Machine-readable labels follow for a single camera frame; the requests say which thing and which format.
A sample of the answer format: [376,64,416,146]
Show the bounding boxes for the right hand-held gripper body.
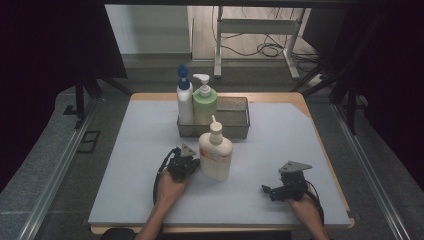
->
[278,160,314,202]

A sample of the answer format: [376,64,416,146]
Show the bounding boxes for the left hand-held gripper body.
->
[166,143,198,183]

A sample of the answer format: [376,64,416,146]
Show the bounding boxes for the cream ribbed nozzle bottle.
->
[198,114,234,182]

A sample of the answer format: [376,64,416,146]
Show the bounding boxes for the grey metal mesh basket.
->
[176,96,251,140]

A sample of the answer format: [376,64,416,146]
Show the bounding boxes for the green pump bottle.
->
[192,73,218,126]

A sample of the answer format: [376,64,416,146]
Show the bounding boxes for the white bottle with blue cap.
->
[176,64,195,126]

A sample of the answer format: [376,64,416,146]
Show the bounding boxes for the person's right hand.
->
[287,191,323,228]

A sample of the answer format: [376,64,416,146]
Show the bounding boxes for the person's left hand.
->
[155,169,190,210]

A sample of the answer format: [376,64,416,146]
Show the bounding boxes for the white table mat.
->
[88,99,352,228]

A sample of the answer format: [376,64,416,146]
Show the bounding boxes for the black metal stand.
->
[345,84,358,136]
[74,75,103,130]

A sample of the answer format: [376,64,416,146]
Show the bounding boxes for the white partition panel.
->
[105,4,193,56]

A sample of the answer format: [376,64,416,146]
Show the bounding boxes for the black curtain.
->
[299,6,424,191]
[0,0,128,193]

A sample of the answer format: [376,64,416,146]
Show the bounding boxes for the right hand-held gripper black cable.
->
[305,180,326,228]

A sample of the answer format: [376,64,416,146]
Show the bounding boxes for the aluminium rail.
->
[332,103,412,240]
[18,99,98,240]

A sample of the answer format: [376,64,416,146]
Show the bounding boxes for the black floor cables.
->
[219,31,323,73]

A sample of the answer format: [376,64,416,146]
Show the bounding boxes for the white metal desk frame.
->
[213,5,307,81]

